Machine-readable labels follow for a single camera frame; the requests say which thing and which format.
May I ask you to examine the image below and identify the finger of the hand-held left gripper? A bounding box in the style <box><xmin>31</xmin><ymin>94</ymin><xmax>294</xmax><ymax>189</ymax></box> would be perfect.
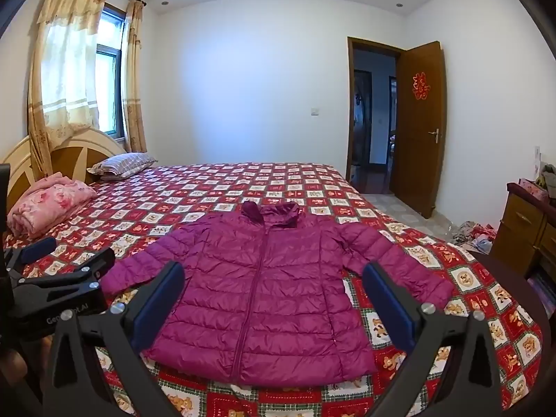
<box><xmin>14</xmin><ymin>247</ymin><xmax>116</xmax><ymax>297</ymax></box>
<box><xmin>3</xmin><ymin>237</ymin><xmax>57</xmax><ymax>271</ymax></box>

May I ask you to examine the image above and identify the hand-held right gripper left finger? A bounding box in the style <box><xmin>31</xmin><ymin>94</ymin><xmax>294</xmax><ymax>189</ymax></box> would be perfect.
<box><xmin>43</xmin><ymin>261</ymin><xmax>186</xmax><ymax>417</ymax></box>

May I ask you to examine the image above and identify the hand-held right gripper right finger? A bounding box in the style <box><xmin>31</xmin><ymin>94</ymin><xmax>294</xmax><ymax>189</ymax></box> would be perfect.
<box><xmin>362</xmin><ymin>261</ymin><xmax>505</xmax><ymax>417</ymax></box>

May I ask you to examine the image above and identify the magenta puffer jacket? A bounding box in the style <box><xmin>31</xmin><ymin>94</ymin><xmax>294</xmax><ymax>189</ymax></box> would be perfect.
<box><xmin>101</xmin><ymin>202</ymin><xmax>455</xmax><ymax>387</ymax></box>

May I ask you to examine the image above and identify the pile of clothes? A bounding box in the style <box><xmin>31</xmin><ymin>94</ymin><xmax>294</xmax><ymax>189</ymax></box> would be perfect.
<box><xmin>452</xmin><ymin>221</ymin><xmax>498</xmax><ymax>255</ymax></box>

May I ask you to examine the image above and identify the pink floral folded blanket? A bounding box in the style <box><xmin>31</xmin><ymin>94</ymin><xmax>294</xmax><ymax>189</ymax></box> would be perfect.
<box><xmin>6</xmin><ymin>173</ymin><xmax>99</xmax><ymax>239</ymax></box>

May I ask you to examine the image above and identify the cream wooden headboard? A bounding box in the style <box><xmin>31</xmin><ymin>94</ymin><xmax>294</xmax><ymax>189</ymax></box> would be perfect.
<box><xmin>0</xmin><ymin>128</ymin><xmax>128</xmax><ymax>209</ymax></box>

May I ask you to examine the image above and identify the striped pillow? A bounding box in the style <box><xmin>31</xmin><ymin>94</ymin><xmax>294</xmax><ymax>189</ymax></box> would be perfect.
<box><xmin>87</xmin><ymin>152</ymin><xmax>158</xmax><ymax>182</ymax></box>

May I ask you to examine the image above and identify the red checkered bear bed sheet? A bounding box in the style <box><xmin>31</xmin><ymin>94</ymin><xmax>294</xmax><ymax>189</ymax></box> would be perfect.
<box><xmin>2</xmin><ymin>162</ymin><xmax>550</xmax><ymax>417</ymax></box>

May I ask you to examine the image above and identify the brown wooden door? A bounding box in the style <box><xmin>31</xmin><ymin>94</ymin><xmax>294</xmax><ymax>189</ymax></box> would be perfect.
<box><xmin>393</xmin><ymin>41</ymin><xmax>446</xmax><ymax>220</ymax></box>

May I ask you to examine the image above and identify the wooden cabinet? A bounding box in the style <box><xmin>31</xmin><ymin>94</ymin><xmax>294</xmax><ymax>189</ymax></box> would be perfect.
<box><xmin>491</xmin><ymin>182</ymin><xmax>556</xmax><ymax>279</ymax></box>

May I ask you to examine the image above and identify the window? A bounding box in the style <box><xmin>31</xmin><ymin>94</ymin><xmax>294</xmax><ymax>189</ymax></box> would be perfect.
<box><xmin>95</xmin><ymin>4</ymin><xmax>129</xmax><ymax>140</ymax></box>

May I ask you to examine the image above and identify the pink box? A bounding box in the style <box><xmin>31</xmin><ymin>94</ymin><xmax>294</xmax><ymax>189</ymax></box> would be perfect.
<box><xmin>518</xmin><ymin>178</ymin><xmax>550</xmax><ymax>201</ymax></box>

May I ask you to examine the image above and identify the narrow beige floral curtain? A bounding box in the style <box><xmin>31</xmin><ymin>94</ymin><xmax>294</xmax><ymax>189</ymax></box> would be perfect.
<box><xmin>122</xmin><ymin>0</ymin><xmax>148</xmax><ymax>154</ymax></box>

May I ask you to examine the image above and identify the wide beige floral curtain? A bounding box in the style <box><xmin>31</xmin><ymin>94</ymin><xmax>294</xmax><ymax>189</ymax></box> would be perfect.
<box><xmin>27</xmin><ymin>0</ymin><xmax>108</xmax><ymax>179</ymax></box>

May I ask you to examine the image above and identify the red paper door decoration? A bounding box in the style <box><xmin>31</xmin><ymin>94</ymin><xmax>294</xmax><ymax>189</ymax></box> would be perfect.
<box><xmin>412</xmin><ymin>71</ymin><xmax>430</xmax><ymax>101</ymax></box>

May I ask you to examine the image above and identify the dark wooden door frame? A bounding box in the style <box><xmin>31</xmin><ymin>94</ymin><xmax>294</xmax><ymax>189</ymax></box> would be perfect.
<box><xmin>346</xmin><ymin>36</ymin><xmax>402</xmax><ymax>194</ymax></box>

